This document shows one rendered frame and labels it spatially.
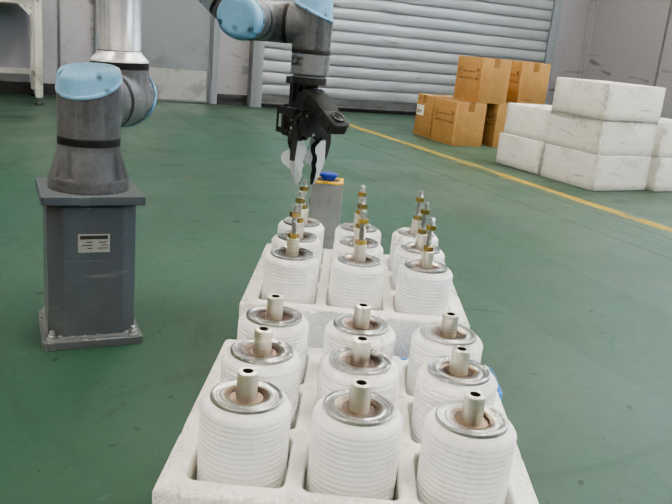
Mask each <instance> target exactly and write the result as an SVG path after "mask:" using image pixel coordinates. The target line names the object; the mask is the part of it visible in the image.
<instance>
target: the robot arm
mask: <svg viewBox="0 0 672 504"><path fill-rule="evenodd" d="M198 1H199V2H200V3H201V4H202V5H203V6H204V7H205V8H206V9H207V10H208V11H209V12H210V13H211V14H212V15H213V16H214V17H215V18H216V19H217V21H218V24H219V26H220V28H221V30H222V31H223V32H224V33H225V34H227V35H228V36H230V37H231V38H233V39H236V40H240V41H247V40H248V41H253V40H255V41H268V42H278V43H292V52H293V53H292V56H291V70H290V72H291V73H292V74H293V75H291V76H286V83H290V92H289V104H284V105H283V106H280V105H277V118H276V131H277V132H281V134H282V135H286V136H288V146H289V149H288V150H287V151H285V152H283V153H282V155H281V161H282V163H283V164H284V165H286V166H287V167H288V168H289V169H290V171H291V176H292V179H293V182H294V184H295V185H297V186H298V185H299V183H300V181H301V179H302V178H303V176H302V169H303V167H304V163H303V159H304V161H305V162H306V163H307V164H308V165H309V166H310V167H312V171H311V174H310V184H311V185H313V184H314V183H315V182H316V180H317V178H318V176H319V174H320V172H321V170H322V168H323V165H324V162H325V160H326V159H327V155H328V152H329V148H330V144H331V134H345V132H346V130H347V128H348V126H349V122H348V121H347V120H346V118H345V117H344V116H343V115H342V113H341V112H340V111H339V109H338V108H337V107H336V105H335V104H334V103H333V101H332V100H331V99H330V97H329V96H328V95H327V94H326V92H325V91H324V90H323V89H318V85H321V86H325V85H326V83H327V79H326V78H325V77H327V76H328V75H329V64H330V47H331V36H332V25H333V23H334V21H333V6H334V2H333V0H295V1H294V3H282V2H272V1H264V0H198ZM97 41H98V50H97V52H96V53H95V54H94V55H93V56H92V57H91V58H90V62H83V63H71V64H66V65H63V66H62V67H60V68H59V69H58V71H57V75H56V83H55V91H56V120H57V148H56V151H55V154H54V157H53V160H52V163H51V166H50V169H49V172H48V176H47V186H48V188H49V189H51V190H54V191H57V192H62V193H68V194H76V195H110V194H118V193H122V192H125V191H127V190H129V175H128V172H127V169H126V166H125V163H124V159H123V156H122V153H121V148H120V141H121V128H122V127H131V126H134V125H137V124H139V123H140V122H142V121H144V120H145V119H147V118H148V117H149V116H150V115H151V114H152V112H153V110H154V108H155V106H156V102H157V90H156V86H155V84H154V82H153V81H152V79H151V78H150V76H149V61H148V60H147V59H146V58H145V57H144V56H143V54H142V53H141V0H97ZM279 113H281V114H282V116H281V126H278V121H279ZM308 137H313V138H311V139H310V144H309V149H308V150H307V146H306V145H305V144H304V143H303V141H302V140H305V141H306V140H307V139H308Z"/></svg>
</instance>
